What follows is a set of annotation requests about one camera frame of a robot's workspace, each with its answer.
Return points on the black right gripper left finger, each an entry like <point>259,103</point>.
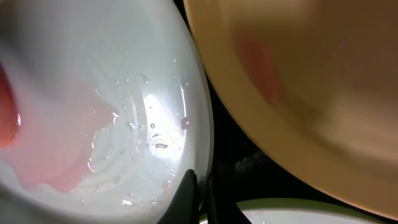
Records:
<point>184,207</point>

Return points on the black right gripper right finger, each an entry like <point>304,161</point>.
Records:
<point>222,209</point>

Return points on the light green plate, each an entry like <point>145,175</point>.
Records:
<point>299,211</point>
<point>112,108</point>

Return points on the yellow plate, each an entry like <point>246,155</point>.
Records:
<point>311,93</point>

